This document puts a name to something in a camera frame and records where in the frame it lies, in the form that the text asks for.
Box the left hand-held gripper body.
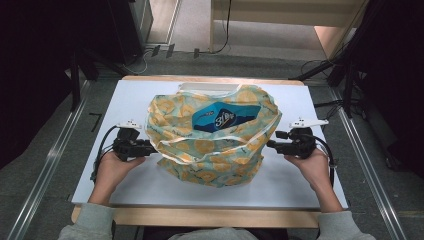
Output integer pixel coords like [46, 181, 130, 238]
[112, 119, 148, 163]

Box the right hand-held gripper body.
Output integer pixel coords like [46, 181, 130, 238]
[285, 117, 329, 160]

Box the blue snack pouch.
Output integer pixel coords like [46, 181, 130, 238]
[192, 101, 262, 134]

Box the white plastic tray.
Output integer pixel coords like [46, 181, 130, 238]
[177, 82, 242, 96]

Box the person's right hand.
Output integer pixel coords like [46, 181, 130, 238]
[284, 149, 331, 193]

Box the person's left hand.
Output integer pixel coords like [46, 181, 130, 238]
[93, 151, 147, 198]

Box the black corner tape mark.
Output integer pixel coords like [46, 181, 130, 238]
[88, 112, 103, 133]

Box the white table board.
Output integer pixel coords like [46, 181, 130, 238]
[71, 79, 349, 209]

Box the black metal stand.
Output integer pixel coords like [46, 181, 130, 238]
[68, 46, 101, 113]
[289, 0, 378, 118]

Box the person's grey sweater torso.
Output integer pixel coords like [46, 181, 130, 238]
[168, 227, 262, 240]

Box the dark cabinet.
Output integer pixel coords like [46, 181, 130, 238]
[106, 0, 154, 65]

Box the light wooden bench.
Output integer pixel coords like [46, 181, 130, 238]
[209, 0, 368, 60]

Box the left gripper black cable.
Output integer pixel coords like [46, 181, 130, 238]
[90, 124, 120, 183]

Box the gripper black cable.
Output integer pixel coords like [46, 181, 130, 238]
[90, 124, 120, 183]
[311, 134, 336, 188]

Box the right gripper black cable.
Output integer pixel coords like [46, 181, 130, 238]
[311, 134, 336, 188]

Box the metal floor rail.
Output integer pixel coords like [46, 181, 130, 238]
[328, 86, 408, 240]
[6, 79, 92, 240]

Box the white floor cable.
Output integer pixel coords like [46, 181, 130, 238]
[121, 49, 150, 76]

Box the hanging black cable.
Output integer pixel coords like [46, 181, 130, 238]
[213, 0, 233, 55]

